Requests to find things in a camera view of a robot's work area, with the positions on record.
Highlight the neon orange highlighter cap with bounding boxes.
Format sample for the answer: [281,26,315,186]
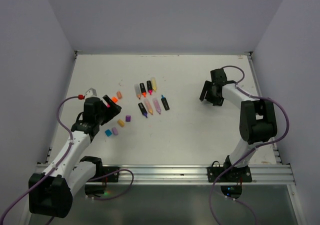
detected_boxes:
[111,97,118,103]

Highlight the pastel orange highlighter cap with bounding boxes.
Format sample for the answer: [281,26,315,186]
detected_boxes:
[116,91,123,100]

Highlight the pastel yellow highlighter cap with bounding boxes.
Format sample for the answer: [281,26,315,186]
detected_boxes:
[117,119,125,128]

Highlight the purple highlighter cap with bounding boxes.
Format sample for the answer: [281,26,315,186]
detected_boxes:
[125,115,131,122]

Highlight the pastel pink highlighter cap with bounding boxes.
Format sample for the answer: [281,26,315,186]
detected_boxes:
[111,127,119,136]

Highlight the blue highlighter cap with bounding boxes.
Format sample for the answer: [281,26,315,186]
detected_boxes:
[105,129,112,137]

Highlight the purple highlighter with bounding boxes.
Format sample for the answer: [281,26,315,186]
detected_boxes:
[138,102,148,118]

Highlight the pastel orange highlighter body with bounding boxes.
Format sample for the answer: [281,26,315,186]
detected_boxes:
[134,84,142,100]

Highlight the black neon orange highlighter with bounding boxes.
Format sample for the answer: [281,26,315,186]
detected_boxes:
[139,82,147,98]

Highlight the black neon pink highlighter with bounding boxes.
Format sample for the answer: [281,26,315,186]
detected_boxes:
[146,80,153,95]

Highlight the black blue highlighter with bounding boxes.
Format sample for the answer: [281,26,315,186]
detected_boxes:
[161,94,170,111]

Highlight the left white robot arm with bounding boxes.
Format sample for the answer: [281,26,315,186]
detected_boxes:
[28,95,122,218]

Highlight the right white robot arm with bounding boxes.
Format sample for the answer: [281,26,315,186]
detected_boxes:
[199,68,278,182]

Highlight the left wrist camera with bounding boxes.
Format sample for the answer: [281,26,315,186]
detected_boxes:
[84,88,97,99]

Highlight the aluminium rail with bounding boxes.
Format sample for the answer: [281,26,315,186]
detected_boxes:
[31,162,297,186]

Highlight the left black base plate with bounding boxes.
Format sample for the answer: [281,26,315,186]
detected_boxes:
[84,166,121,196]

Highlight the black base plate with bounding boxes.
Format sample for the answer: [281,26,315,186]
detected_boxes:
[206,161,253,199]
[84,166,121,196]

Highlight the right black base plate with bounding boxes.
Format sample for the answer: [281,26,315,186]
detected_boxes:
[206,161,253,199]

